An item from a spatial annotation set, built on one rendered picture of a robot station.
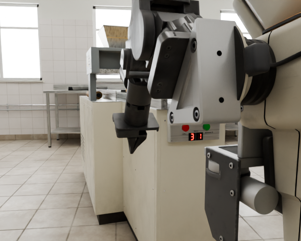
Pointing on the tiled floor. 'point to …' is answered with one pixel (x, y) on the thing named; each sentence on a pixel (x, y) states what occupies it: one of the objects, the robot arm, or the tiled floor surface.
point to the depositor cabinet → (102, 158)
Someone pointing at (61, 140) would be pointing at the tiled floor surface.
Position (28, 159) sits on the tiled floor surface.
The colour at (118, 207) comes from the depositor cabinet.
